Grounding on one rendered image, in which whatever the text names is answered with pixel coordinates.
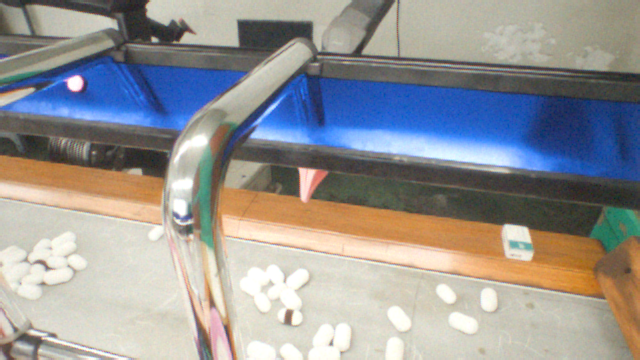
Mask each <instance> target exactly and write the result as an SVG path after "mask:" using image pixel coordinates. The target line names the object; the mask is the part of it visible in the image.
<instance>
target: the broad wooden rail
mask: <svg viewBox="0 0 640 360"><path fill-rule="evenodd" d="M162 186H163V178H160V177H153V176H144V175H137V174H130V173H123V172H115V171H108V170H101V169H94V168H84V167H78V166H71V165H64V164H57V163H50V162H42V161H35V160H28V159H21V158H12V157H5V156H0V198H2V199H8V200H15V201H21V202H27V203H33V204H39V205H45V206H52V207H58V209H64V210H70V211H75V212H81V213H88V214H94V215H100V216H106V217H112V218H118V219H125V220H131V221H137V222H143V223H149V224H156V225H162V216H161V197H162ZM221 214H222V223H223V231H224V235H225V237H230V238H236V239H242V240H249V241H255V242H261V243H263V244H268V245H274V246H280V247H287V248H293V249H299V250H306V251H311V252H317V253H324V254H330V255H336V256H343V257H349V258H355V259H362V260H368V261H374V262H380V263H387V265H393V266H399V267H406V268H412V269H418V270H425V271H430V272H436V273H442V274H449V275H455V276H461V277H467V278H474V279H480V280H486V281H492V282H499V283H505V284H511V285H517V286H523V287H530V288H536V289H542V290H548V291H553V292H560V293H566V294H572V295H578V296H584V297H591V298H597V299H603V300H606V298H605V296H604V294H603V292H602V289H601V287H600V285H599V284H598V281H597V279H596V277H595V275H594V272H593V268H594V266H595V264H596V263H597V262H598V261H599V260H600V259H602V258H603V256H604V255H606V254H607V252H606V250H605V248H604V246H603V244H602V242H601V240H598V239H591V238H583V237H576V236H569V235H562V234H555V233H547V232H539V231H532V229H529V230H528V232H529V235H530V238H531V242H532V245H533V249H534V254H533V257H532V260H531V261H523V260H517V259H510V258H506V254H505V248H504V243H503V238H502V231H503V227H504V226H503V225H496V224H488V223H481V222H473V221H465V220H458V219H451V218H444V217H436V216H429V215H422V214H414V213H407V212H398V211H391V210H384V209H376V208H369V207H362V206H354V205H347V203H338V202H331V201H324V200H316V199H309V201H308V202H303V201H302V200H301V197H294V196H287V195H279V194H271V193H263V192H256V191H249V190H241V189H234V188H227V187H223V194H222V208H221ZM162 226H163V225H162Z"/></svg>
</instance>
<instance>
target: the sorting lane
mask: <svg viewBox="0 0 640 360"><path fill-rule="evenodd" d="M156 226H158V225H156V224H149V223H143V222H137V221H131V220H125V219H118V218H112V217H106V216H100V215H94V214H88V213H81V212H75V211H70V210H64V209H58V207H52V206H45V205H39V204H33V203H27V202H21V201H15V200H8V199H2V198H0V252H1V251H3V250H5V249H7V248H8V247H10V246H18V247H19V248H20V249H22V250H25V251H26V252H27V257H26V258H25V259H24V260H22V262H20V263H28V264H30V265H31V266H32V264H31V263H30V262H29V260H28V256H29V254H30V253H32V252H34V251H33V249H34V247H35V246H36V245H37V244H38V243H39V242H40V241H41V240H42V239H49V240H51V242H52V241H53V240H54V239H56V238H58V237H60V236H61V235H63V234H65V232H67V231H71V232H73V234H74V235H75V237H76V239H75V242H74V243H75V245H76V250H75V251H74V252H73V253H71V254H68V255H66V256H64V259H66V260H67V262H68V257H69V256H70V255H72V254H78V255H79V256H81V258H83V259H85V260H86V261H87V263H88V265H87V267H86V268H85V269H84V270H79V271H78V270H75V269H74V268H73V267H71V266H69V265H68V266H67V268H70V269H71V270H72V271H73V276H72V278H71V279H70V280H68V281H65V282H61V283H57V284H48V283H46V282H41V283H38V284H36V285H37V287H39V288H40V289H41V290H42V294H41V296H40V297H39V298H38V299H36V300H29V299H26V298H23V297H21V296H19V294H18V292H17V293H15V295H16V296H17V298H18V300H19V301H20V303H21V305H22V307H23V308H24V310H25V312H26V314H27V316H28V318H29V320H30V321H31V323H32V325H33V327H34V328H37V329H42V330H47V331H51V332H55V333H56V334H57V335H58V337H60V339H63V340H67V341H72V342H76V343H80V344H83V345H87V346H91V347H95V348H99V349H104V350H108V351H112V352H116V353H120V354H124V355H128V357H133V358H137V359H141V360H198V358H197V355H196V351H195V347H194V342H193V338H192V335H191V331H189V327H188V323H187V319H186V315H185V311H184V307H183V303H182V300H181V296H180V291H179V287H178V283H177V280H176V276H175V271H174V269H173V267H172V263H171V260H170V256H169V252H168V247H167V243H166V240H165V236H164V234H163V235H162V236H161V237H160V238H159V239H158V240H156V241H153V240H151V239H150V238H148V234H149V232H152V231H153V230H154V229H155V227H156ZM226 243H227V250H228V256H229V263H230V270H231V276H232V282H233V290H234V296H235V302H236V308H237V315H238V322H240V328H241V334H242V341H243V347H244V354H245V359H246V358H249V355H248V353H247V347H248V345H249V344H250V343H252V342H255V341H257V342H261V343H264V344H266V345H269V346H271V347H273V348H274V350H275V358H274V359H276V358H279V360H285V358H284V357H283V356H282V354H281V349H282V347H283V346H284V345H285V344H291V345H293V346H294V347H295V348H296V349H297V350H298V351H299V352H301V354H303V360H309V352H310V351H311V349H313V348H314V346H313V338H314V337H315V335H316V334H317V332H318V330H319V328H320V326H321V325H324V324H330V325H331V326H332V327H333V328H334V337H335V328H336V326H337V325H338V324H340V323H346V324H348V325H349V326H350V328H351V337H350V346H349V348H348V349H347V350H345V351H339V352H340V360H385V352H387V344H388V341H389V340H390V339H391V338H399V339H400V340H401V341H402V342H403V345H404V349H403V359H402V360H634V359H633V355H632V353H631V352H630V350H629V348H628V345H627V343H626V341H625V338H624V336H623V333H622V331H621V329H620V326H619V324H618V322H617V320H615V318H614V316H613V314H612V311H611V309H610V306H609V304H608V302H607V300H603V299H597V298H591V297H584V296H578V295H572V294H566V293H560V292H553V291H548V290H542V289H536V288H530V287H523V286H517V285H511V284H505V283H499V282H492V281H486V280H480V279H474V278H467V277H461V276H455V275H449V274H442V273H436V272H430V271H425V270H418V269H412V268H406V267H399V266H393V265H387V263H380V262H374V261H368V260H362V259H355V258H349V257H343V256H336V255H330V254H324V253H317V252H311V251H306V250H299V249H293V248H287V247H280V246H274V245H268V244H263V243H261V242H255V241H249V240H242V239H236V238H230V237H226ZM272 265H274V266H277V267H278V268H279V270H280V271H281V272H282V274H283V276H285V279H283V281H282V282H283V283H286V286H287V280H288V278H289V277H290V276H291V275H292V274H293V273H295V272H296V271H297V270H299V269H303V270H306V271H307V272H308V273H309V279H308V281H307V282H306V283H303V284H304V285H302V286H301V287H300V288H299V289H297V290H293V291H294V292H295V293H296V295H297V296H298V297H299V299H300V300H301V309H300V310H299V311H298V312H300V313H301V315H302V320H301V322H300V323H299V324H297V325H291V324H287V323H284V322H280V321H279V319H278V312H279V311H280V310H281V309H287V306H286V305H285V303H284V302H282V301H281V299H280V297H279V298H278V299H276V300H271V299H270V298H269V297H268V291H269V290H270V289H271V288H272V287H274V286H275V283H273V282H272V280H271V278H270V281H269V283H268V284H267V286H266V285H265V287H261V288H262V291H261V293H262V294H265V295H266V296H267V298H268V299H269V301H270V302H271V309H270V311H269V312H267V313H263V312H260V311H259V308H258V307H257V305H256V304H255V302H254V297H253V296H251V295H249V294H248V293H246V292H245V291H243V290H241V289H240V281H241V279H242V278H245V277H248V272H249V270H250V269H252V268H258V269H260V270H261V271H263V272H266V273H267V269H268V268H269V267H270V266H272ZM439 284H445V285H446V286H449V287H450V288H451V289H452V291H453V293H454V294H455V295H456V301H455V302H454V303H452V304H447V303H445V302H444V301H443V300H442V299H441V298H440V297H439V296H438V295H437V292H436V288H437V286H438V285H439ZM287 288H288V286H287ZM485 288H491V289H493V290H494V291H495V292H496V300H497V307H496V309H495V310H494V311H492V312H488V311H486V310H484V309H483V308H482V306H481V292H482V291H483V289H485ZM288 289H289V288H288ZM392 306H398V307H400V308H401V309H402V312H403V313H404V314H406V315H407V317H408V318H409V319H410V321H411V327H410V329H409V330H407V331H399V330H398V329H397V328H396V327H395V326H394V324H393V323H392V322H391V321H390V319H389V318H388V311H389V308H390V307H392ZM453 312H459V313H462V314H464V315H466V316H469V317H472V318H474V320H475V321H476V322H478V325H479V329H477V331H476V332H475V333H473V334H467V333H465V332H463V331H461V330H458V329H455V328H453V327H451V326H450V325H449V323H448V317H449V316H450V314H452V313H453ZM334 337H333V338H332V340H331V341H330V343H329V345H328V346H333V347H334V344H333V341H334Z"/></svg>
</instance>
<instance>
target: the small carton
mask: <svg viewBox="0 0 640 360"><path fill-rule="evenodd" d="M502 238H503V243H504V248H505V254H506V258H510V259H517V260H523V261H531V260H532V257H533V254H534V249H533V245H532V242H531V238H530V235H529V232H528V227H524V226H516V225H509V224H504V227H503V231H502Z"/></svg>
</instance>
